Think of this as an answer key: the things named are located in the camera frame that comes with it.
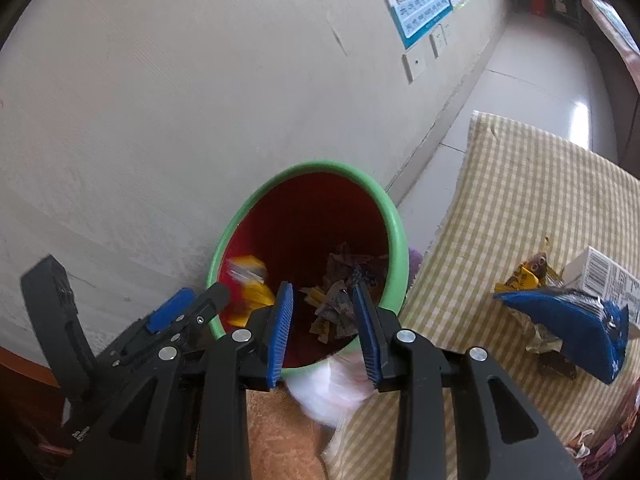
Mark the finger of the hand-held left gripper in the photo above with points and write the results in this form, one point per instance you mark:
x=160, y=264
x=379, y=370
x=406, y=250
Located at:
x=170, y=310
x=212, y=300

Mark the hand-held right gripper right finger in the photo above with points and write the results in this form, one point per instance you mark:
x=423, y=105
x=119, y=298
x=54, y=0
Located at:
x=367, y=340

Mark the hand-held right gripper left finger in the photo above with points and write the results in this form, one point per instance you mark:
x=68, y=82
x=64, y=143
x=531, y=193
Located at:
x=280, y=330

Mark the orange snack wrapper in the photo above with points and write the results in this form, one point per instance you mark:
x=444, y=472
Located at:
x=245, y=285

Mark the pile of wrappers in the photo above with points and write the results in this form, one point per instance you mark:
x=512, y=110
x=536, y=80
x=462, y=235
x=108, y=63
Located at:
x=340, y=285

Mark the white tissue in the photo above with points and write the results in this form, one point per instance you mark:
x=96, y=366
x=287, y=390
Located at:
x=325, y=395

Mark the green trash bin red inside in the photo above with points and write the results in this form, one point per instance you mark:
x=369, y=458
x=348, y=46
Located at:
x=300, y=220

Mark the yellow snack wrapper with eyes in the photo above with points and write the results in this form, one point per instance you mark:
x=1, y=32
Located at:
x=525, y=277

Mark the blue white milk carton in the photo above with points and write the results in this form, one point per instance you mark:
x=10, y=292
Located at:
x=605, y=275

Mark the brown wooden furniture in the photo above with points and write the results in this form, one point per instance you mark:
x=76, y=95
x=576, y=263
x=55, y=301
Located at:
x=25, y=385

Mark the purple object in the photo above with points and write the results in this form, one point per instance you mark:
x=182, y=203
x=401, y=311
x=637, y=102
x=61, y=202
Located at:
x=415, y=265

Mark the tan fuzzy towel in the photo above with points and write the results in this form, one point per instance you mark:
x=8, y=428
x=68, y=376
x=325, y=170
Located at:
x=280, y=440

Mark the dark brown wrapper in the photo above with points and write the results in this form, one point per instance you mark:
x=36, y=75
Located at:
x=555, y=365

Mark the yellow checkered table cloth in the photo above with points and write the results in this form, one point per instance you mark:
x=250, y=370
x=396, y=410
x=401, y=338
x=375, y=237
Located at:
x=500, y=200

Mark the blue snack wrapper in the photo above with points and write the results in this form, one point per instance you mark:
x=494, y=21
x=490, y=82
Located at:
x=565, y=330

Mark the floral patterned cloth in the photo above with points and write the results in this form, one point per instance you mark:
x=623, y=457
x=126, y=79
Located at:
x=595, y=445

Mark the bed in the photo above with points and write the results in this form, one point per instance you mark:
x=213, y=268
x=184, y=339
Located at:
x=625, y=90

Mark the red container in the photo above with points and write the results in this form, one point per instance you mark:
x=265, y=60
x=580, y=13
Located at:
x=537, y=1

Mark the small white appliance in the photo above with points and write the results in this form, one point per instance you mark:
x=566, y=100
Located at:
x=558, y=2

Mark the white wall socket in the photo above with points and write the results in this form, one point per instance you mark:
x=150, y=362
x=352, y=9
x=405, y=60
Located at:
x=439, y=40
x=414, y=66

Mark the large blue wall poster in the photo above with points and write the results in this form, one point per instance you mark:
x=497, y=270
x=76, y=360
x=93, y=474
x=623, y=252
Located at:
x=415, y=0

